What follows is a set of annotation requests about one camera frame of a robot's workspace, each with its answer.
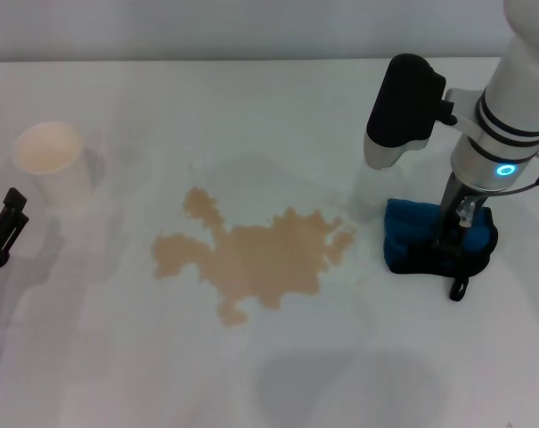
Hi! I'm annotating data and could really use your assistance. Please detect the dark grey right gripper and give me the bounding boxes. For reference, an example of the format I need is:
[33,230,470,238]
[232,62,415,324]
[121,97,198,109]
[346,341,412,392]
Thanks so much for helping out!
[433,171,475,253]

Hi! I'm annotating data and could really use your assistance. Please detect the blue rag with black trim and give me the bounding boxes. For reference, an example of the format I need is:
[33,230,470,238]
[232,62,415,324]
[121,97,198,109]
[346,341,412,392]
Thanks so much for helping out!
[382,198,500,302]

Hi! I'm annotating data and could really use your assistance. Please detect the white paper cup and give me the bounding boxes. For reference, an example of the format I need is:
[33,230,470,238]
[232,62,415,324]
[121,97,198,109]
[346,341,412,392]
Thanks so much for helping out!
[11,120,96,210]

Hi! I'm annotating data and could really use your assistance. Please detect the brown liquid stain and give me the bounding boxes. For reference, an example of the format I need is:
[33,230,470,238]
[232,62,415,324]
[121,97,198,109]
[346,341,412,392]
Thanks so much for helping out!
[151,185,358,329]

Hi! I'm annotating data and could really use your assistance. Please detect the thin grey cable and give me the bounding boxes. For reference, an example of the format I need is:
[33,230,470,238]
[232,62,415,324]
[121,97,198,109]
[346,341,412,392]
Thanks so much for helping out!
[455,169,539,228]

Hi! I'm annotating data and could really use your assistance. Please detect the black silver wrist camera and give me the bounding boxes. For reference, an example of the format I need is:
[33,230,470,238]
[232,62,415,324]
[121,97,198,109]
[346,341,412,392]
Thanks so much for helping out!
[363,53,458,172]

